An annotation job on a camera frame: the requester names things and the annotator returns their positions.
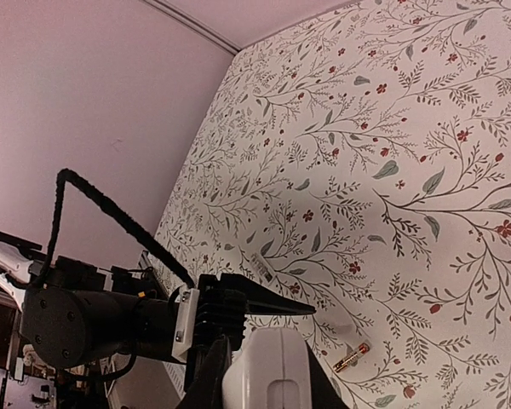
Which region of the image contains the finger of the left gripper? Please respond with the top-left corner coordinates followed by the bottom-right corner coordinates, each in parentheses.
top-left (220, 274), bottom-right (316, 316)

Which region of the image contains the white remote control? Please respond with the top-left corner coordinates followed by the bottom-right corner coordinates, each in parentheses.
top-left (222, 328), bottom-right (312, 409)

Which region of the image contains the gold battery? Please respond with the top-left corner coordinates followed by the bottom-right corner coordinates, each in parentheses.
top-left (332, 342), bottom-right (371, 373)

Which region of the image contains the left black sleeved cable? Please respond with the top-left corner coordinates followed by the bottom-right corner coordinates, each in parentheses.
top-left (33, 168), bottom-right (196, 291)

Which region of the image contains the floral patterned table mat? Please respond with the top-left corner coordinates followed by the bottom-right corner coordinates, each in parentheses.
top-left (157, 1), bottom-right (511, 408)

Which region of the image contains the white remote battery cover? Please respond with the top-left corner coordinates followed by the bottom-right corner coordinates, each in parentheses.
top-left (250, 253), bottom-right (276, 285)

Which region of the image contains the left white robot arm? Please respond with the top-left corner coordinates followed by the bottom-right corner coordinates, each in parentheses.
top-left (0, 232), bottom-right (315, 408)

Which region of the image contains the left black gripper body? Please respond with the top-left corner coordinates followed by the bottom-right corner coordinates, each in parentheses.
top-left (127, 293), bottom-right (205, 409)

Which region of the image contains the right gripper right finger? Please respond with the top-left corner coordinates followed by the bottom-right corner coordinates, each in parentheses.
top-left (305, 343), bottom-right (345, 409)

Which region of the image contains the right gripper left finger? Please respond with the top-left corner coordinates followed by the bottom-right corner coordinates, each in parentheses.
top-left (181, 336), bottom-right (232, 409)

